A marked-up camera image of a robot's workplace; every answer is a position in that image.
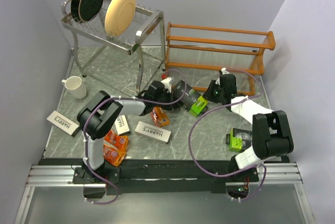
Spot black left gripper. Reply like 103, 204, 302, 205
154, 88, 180, 111

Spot orange razor blister pack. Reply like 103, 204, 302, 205
150, 107, 170, 128

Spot black green razor box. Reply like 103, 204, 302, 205
226, 128, 252, 153
172, 80, 208, 117

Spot orange wooden shelf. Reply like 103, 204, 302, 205
164, 23, 276, 96

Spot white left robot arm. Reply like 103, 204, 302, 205
76, 78, 185, 183

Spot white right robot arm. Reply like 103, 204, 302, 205
203, 68, 294, 181

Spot white Harry's box centre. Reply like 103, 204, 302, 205
135, 121, 171, 144

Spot white harry's box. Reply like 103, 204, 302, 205
47, 110, 80, 137
115, 115, 130, 136
135, 121, 171, 144

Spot white Harry's box middle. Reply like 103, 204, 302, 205
115, 115, 130, 136

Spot chrome dish rack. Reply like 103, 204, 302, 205
61, 0, 165, 94

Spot orange razor pack upper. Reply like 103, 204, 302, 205
104, 130, 129, 152

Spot orange razor pack lower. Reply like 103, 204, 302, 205
103, 144, 126, 167

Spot white ceramic mug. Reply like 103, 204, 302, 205
61, 76, 87, 99

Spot beige round plate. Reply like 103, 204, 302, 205
105, 0, 136, 36

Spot white Harry's box far left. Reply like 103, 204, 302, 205
47, 110, 80, 137

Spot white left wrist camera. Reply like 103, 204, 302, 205
161, 74, 174, 93

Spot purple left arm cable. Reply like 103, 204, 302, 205
83, 69, 187, 206

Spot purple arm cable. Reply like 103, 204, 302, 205
83, 69, 187, 206
188, 68, 267, 203

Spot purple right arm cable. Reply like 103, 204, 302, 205
188, 68, 267, 203

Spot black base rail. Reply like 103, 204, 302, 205
72, 160, 259, 198

